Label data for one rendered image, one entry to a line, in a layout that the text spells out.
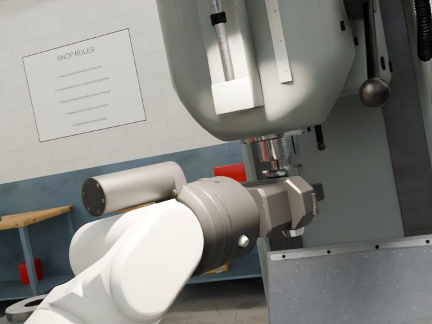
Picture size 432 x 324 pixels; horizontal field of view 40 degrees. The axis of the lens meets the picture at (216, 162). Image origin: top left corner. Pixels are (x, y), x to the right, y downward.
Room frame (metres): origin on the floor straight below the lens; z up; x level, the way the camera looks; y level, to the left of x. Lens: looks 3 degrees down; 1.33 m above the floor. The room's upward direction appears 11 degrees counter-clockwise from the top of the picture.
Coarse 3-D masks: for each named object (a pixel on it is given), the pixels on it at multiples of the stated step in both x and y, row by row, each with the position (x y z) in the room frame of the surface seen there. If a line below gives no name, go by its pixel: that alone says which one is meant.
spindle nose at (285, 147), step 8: (288, 136) 0.68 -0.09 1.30; (296, 136) 0.69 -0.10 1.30; (256, 144) 0.70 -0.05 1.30; (264, 144) 0.68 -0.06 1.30; (272, 144) 0.68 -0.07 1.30; (280, 144) 0.67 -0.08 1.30; (288, 144) 0.68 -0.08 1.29; (296, 144) 0.69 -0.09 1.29; (264, 152) 0.68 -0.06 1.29; (272, 152) 0.68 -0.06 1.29; (280, 152) 0.67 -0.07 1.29; (288, 152) 0.68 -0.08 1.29; (296, 152) 0.68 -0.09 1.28; (264, 160) 0.69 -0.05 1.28; (272, 160) 0.68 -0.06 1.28
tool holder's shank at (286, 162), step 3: (279, 159) 0.68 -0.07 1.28; (282, 159) 0.69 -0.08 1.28; (285, 159) 0.69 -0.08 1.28; (288, 159) 0.69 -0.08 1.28; (273, 162) 0.69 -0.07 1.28; (276, 162) 0.69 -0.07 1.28; (279, 162) 0.69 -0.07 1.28; (282, 162) 0.69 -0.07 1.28; (285, 162) 0.69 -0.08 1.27; (288, 162) 0.69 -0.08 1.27; (273, 165) 0.69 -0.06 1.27; (276, 165) 0.69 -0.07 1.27; (279, 165) 0.69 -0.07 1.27; (282, 165) 0.69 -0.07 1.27; (285, 165) 0.69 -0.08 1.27; (288, 165) 0.69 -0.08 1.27; (273, 168) 0.70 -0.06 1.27
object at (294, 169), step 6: (270, 168) 0.71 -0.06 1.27; (276, 168) 0.69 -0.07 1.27; (282, 168) 0.68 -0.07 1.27; (288, 168) 0.68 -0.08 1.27; (294, 168) 0.68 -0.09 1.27; (300, 168) 0.69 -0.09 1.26; (264, 174) 0.69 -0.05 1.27; (270, 174) 0.68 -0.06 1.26; (276, 174) 0.68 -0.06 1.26; (282, 174) 0.68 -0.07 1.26; (288, 174) 0.68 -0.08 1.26; (294, 174) 0.68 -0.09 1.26
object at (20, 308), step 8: (40, 296) 0.90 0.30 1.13; (16, 304) 0.88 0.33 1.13; (24, 304) 0.87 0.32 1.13; (32, 304) 0.88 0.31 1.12; (8, 312) 0.84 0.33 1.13; (16, 312) 0.83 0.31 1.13; (24, 312) 0.83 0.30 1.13; (32, 312) 0.83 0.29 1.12; (0, 320) 0.86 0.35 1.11; (8, 320) 0.84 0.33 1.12; (16, 320) 0.83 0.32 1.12; (24, 320) 0.83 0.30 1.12
